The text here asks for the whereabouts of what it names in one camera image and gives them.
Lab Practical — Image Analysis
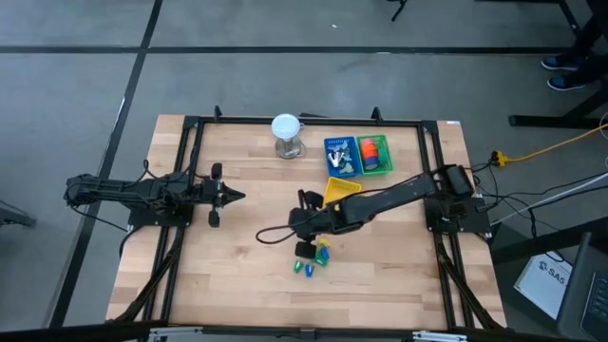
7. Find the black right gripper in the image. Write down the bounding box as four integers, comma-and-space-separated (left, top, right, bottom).
288, 189, 341, 260

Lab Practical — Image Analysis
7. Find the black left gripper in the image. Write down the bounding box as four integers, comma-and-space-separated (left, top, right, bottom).
202, 162, 246, 228

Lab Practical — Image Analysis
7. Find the yellow plastic basket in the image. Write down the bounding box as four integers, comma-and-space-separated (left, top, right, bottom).
322, 176, 363, 209

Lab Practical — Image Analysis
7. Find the blue plastic basket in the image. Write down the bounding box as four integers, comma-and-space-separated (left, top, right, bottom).
323, 136, 364, 180

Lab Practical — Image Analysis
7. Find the green plastic basket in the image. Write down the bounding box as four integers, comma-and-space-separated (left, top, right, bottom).
355, 134, 395, 177

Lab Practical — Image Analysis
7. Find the white mushroom table lamp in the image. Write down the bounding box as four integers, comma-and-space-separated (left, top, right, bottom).
270, 112, 308, 161

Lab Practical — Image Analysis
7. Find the black stand foot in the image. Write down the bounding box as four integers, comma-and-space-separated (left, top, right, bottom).
0, 199, 38, 228

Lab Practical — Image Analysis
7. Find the black diagonal desk beam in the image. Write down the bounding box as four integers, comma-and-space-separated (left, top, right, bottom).
491, 216, 608, 265

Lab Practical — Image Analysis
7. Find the black desk base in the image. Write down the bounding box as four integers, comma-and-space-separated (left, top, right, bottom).
507, 0, 608, 130

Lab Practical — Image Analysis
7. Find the grey laptop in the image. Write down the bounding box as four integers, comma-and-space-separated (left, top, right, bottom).
555, 231, 608, 341

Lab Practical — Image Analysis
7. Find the person's shoe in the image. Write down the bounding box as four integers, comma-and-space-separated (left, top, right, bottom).
546, 74, 590, 92
541, 55, 588, 71

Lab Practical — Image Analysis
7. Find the person's leg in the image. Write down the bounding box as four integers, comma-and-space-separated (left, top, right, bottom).
569, 11, 608, 59
577, 56, 608, 89

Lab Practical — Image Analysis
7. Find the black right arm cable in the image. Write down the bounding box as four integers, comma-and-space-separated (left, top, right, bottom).
255, 224, 299, 246

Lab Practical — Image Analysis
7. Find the white lamp cable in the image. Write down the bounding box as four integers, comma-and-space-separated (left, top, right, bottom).
290, 122, 309, 159

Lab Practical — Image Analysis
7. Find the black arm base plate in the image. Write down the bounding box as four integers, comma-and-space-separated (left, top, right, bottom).
424, 195, 492, 234
126, 198, 195, 228

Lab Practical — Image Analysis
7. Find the black aluminium table frame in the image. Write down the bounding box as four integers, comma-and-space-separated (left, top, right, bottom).
106, 104, 508, 333

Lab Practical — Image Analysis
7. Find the silver mount bracket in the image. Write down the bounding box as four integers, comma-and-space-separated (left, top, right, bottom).
146, 326, 205, 342
411, 331, 469, 342

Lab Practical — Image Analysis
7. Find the yellow hanging power cable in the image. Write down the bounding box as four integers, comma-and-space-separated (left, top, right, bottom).
491, 122, 608, 168

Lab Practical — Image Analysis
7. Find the black camera mount beam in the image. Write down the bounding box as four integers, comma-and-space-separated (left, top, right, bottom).
0, 320, 608, 342

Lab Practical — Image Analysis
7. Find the grey power cable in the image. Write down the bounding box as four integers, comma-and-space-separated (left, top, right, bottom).
488, 171, 608, 227

